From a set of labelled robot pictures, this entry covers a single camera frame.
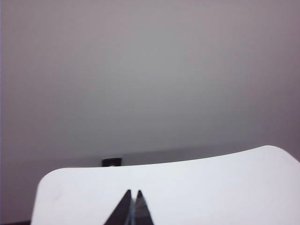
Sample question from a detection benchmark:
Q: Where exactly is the small black wall box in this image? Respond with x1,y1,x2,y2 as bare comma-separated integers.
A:
101,157,122,167

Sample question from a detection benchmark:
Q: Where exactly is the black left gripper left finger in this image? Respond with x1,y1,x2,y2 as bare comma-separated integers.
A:
103,189,132,225

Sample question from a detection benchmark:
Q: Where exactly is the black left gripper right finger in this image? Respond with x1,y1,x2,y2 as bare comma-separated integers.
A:
133,189,155,225

